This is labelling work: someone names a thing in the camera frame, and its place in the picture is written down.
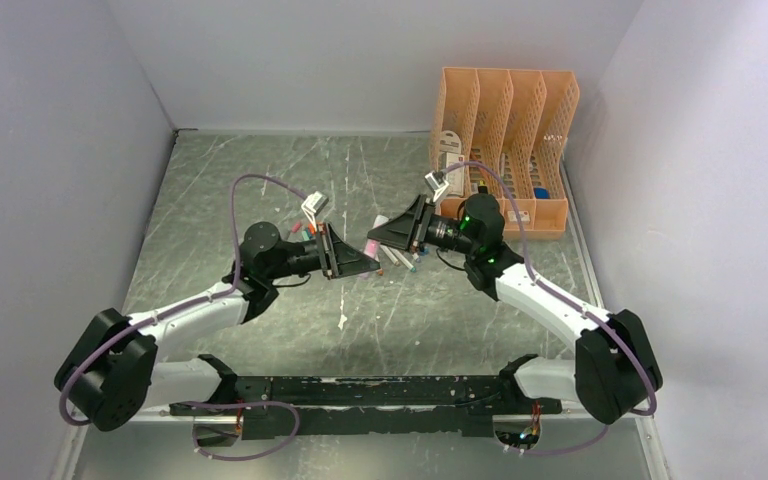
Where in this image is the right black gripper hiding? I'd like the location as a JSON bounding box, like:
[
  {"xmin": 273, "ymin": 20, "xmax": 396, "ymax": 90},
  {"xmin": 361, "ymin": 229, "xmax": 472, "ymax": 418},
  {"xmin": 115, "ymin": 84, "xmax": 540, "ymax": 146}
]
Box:
[{"xmin": 369, "ymin": 195, "xmax": 478, "ymax": 257}]

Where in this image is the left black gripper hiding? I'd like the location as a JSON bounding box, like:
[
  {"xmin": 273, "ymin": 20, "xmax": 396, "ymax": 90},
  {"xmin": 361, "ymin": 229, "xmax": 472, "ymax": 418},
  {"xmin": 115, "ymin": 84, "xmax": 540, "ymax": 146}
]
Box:
[{"xmin": 265, "ymin": 223, "xmax": 380, "ymax": 281}]

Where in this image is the pink highlighter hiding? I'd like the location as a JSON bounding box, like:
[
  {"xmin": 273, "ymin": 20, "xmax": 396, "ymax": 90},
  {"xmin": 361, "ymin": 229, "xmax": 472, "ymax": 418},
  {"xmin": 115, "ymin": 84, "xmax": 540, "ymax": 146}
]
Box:
[{"xmin": 364, "ymin": 214, "xmax": 388, "ymax": 260}]

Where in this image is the green capped white marker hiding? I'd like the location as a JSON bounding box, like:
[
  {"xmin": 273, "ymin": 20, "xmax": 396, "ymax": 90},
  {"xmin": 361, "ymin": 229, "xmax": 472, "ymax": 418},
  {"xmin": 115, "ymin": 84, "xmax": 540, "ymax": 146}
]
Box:
[{"xmin": 396, "ymin": 251, "xmax": 417, "ymax": 273}]

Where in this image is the grey capped orange marker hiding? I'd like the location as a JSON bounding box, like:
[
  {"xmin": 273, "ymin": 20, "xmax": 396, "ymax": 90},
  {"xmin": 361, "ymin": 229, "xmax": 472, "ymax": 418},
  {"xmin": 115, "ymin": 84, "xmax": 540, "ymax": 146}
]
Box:
[{"xmin": 380, "ymin": 245, "xmax": 401, "ymax": 266}]

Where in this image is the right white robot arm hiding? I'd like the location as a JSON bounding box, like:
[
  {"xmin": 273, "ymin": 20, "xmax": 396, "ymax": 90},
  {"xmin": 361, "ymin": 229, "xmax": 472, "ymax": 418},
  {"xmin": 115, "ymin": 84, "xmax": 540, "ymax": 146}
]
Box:
[{"xmin": 367, "ymin": 193, "xmax": 663, "ymax": 425}]

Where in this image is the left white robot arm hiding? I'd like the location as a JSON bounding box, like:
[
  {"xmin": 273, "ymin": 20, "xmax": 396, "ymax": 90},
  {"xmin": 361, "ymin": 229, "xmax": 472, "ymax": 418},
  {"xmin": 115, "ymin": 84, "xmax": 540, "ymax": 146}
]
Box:
[{"xmin": 54, "ymin": 222, "xmax": 380, "ymax": 431}]

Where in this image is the white packaged item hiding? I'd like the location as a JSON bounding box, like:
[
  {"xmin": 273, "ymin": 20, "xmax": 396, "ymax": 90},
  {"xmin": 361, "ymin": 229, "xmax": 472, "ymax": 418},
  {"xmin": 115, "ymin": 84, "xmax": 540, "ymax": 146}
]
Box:
[{"xmin": 438, "ymin": 130, "xmax": 465, "ymax": 197}]

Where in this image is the orange plastic file organizer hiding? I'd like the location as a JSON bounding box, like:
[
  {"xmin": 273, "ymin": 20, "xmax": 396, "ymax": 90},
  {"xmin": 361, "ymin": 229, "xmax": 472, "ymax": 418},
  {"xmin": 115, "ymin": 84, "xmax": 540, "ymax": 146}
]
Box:
[{"xmin": 429, "ymin": 67, "xmax": 580, "ymax": 240}]

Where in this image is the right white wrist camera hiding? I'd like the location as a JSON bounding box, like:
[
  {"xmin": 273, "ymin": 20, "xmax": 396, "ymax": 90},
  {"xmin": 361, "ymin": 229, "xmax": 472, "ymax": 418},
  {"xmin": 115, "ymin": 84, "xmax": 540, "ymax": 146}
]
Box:
[{"xmin": 424, "ymin": 170, "xmax": 450, "ymax": 205}]

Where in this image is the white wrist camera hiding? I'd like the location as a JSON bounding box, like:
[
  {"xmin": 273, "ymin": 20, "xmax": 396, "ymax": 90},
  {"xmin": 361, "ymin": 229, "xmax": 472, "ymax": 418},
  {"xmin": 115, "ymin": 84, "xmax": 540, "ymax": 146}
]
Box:
[
  {"xmin": 424, "ymin": 170, "xmax": 450, "ymax": 205},
  {"xmin": 301, "ymin": 191, "xmax": 329, "ymax": 231}
]

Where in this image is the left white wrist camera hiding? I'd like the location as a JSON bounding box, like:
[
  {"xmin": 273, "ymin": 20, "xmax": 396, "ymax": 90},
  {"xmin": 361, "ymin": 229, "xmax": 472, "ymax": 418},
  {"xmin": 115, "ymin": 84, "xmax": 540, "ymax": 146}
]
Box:
[{"xmin": 301, "ymin": 191, "xmax": 329, "ymax": 231}]

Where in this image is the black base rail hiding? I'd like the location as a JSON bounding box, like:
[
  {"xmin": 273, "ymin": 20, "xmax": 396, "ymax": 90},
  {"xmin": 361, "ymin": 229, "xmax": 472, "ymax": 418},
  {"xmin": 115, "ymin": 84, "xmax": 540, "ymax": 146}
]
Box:
[{"xmin": 169, "ymin": 374, "xmax": 564, "ymax": 440}]

